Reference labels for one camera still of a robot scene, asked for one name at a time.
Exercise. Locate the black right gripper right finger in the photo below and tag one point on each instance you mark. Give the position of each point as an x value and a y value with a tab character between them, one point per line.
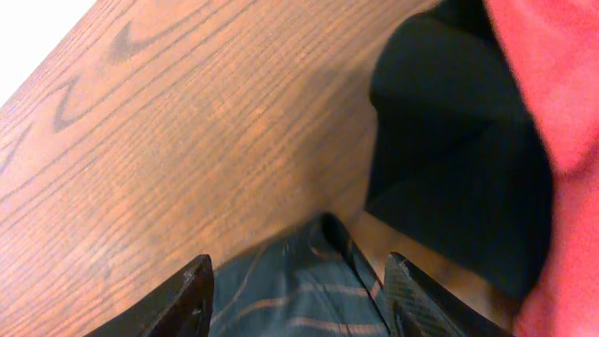
420	307

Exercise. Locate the red mesh garment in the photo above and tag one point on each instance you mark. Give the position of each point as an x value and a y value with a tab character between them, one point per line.
552	49

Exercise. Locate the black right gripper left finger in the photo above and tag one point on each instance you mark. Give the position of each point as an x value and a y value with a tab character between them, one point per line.
181	306

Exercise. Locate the black garment under red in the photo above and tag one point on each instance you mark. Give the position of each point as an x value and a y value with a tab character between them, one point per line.
458	165

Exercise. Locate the black orange patterned jersey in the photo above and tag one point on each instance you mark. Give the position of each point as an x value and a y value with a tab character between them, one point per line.
310	281

